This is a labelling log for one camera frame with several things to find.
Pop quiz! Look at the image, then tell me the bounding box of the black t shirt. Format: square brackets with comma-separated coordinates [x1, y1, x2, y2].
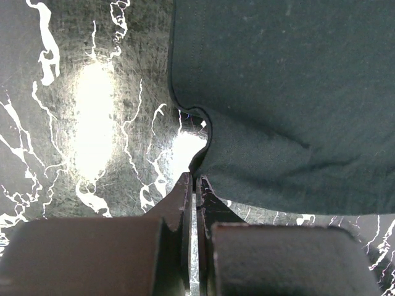
[168, 1, 394, 215]

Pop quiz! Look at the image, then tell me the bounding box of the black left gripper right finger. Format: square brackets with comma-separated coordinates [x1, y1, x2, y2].
[196, 176, 380, 295]

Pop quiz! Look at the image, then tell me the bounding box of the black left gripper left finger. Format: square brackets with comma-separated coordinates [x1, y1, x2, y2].
[1, 173, 193, 295]

